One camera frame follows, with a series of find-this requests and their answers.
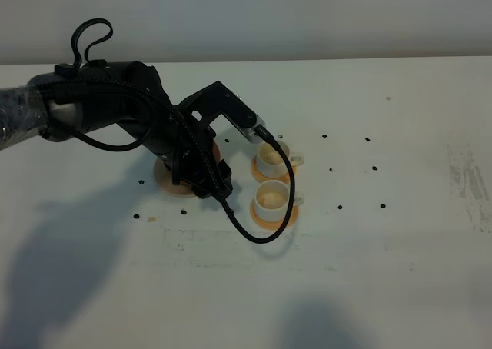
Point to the white near teacup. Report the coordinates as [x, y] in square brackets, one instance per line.
[270, 200]

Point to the orange far coaster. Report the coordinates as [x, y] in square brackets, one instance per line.
[259, 177]

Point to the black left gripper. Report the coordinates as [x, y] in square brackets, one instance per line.
[187, 153]

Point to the brown clay teapot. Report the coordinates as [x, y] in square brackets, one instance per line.
[216, 152]

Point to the orange near coaster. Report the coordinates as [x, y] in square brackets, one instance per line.
[273, 226]

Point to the orange coaster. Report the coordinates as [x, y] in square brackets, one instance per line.
[259, 177]
[273, 226]

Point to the white teacup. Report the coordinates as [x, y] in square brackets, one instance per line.
[271, 165]
[270, 200]

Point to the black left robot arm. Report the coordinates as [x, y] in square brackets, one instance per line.
[120, 107]

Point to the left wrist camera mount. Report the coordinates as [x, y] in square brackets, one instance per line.
[206, 105]

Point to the white far teacup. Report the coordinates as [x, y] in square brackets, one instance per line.
[271, 165]

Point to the beige round teapot saucer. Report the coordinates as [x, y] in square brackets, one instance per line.
[163, 178]

